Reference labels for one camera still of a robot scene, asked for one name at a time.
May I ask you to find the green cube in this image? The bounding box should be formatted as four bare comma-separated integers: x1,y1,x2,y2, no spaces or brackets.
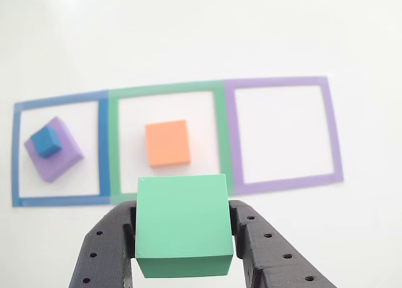
134,174,234,279

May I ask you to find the purple block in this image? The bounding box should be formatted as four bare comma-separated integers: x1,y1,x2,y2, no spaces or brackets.
24,116,85,184

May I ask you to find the small blue cube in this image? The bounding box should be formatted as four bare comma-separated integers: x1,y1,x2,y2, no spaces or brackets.
30,126,62,158

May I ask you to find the orange block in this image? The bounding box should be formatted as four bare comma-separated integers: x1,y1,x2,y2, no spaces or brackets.
144,119,192,169

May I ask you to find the blue square frame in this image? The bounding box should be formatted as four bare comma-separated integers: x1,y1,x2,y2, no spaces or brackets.
11,91,111,208

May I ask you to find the green square frame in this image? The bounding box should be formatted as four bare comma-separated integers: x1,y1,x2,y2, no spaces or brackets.
108,80,235,206

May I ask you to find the purple square frame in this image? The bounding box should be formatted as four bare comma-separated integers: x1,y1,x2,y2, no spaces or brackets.
223,76,344,197

